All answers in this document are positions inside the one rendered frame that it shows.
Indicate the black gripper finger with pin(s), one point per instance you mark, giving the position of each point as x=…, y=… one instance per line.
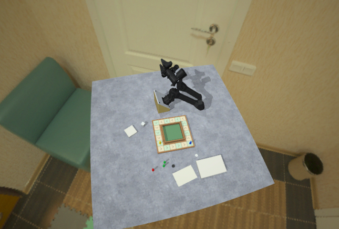
x=163, y=62
x=162, y=69

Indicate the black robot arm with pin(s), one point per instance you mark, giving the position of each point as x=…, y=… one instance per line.
x=181, y=86

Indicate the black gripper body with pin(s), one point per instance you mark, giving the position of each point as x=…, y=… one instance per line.
x=168, y=72

